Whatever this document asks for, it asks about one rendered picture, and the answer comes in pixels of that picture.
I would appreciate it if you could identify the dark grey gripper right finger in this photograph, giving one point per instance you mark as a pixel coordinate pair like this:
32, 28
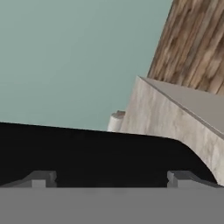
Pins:
180, 178

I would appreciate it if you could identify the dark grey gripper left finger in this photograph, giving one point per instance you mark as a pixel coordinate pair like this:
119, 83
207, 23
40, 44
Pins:
40, 178

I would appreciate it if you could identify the pale marble kitchen counter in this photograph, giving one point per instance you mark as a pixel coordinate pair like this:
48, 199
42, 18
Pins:
163, 122

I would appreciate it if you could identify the black rounded block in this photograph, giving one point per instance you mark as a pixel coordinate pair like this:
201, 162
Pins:
102, 154

